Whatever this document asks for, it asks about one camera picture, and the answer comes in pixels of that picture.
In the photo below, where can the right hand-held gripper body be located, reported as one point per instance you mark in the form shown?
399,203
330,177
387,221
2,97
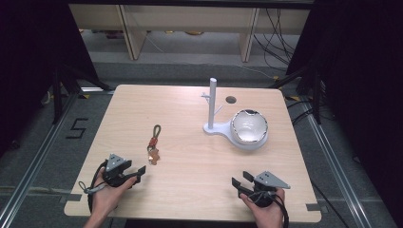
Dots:
269,181

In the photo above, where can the person's right hand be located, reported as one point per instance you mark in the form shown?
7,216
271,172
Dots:
267,217

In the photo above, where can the light wooden shelf unit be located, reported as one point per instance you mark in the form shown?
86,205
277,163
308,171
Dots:
133,38

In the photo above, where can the dark curtain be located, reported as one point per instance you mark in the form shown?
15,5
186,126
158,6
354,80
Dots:
364,79
31,63

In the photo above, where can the person's left hand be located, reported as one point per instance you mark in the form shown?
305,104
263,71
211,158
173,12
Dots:
106,198

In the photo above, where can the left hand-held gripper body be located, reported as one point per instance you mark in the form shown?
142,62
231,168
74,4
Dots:
114,163

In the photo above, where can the white stand with pole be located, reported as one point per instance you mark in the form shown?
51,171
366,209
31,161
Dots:
212,104

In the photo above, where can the aluminium floor rail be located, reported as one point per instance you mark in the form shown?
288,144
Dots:
34,164
335,171

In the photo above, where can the black metal stand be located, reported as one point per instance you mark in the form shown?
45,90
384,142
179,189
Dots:
57,95
316,95

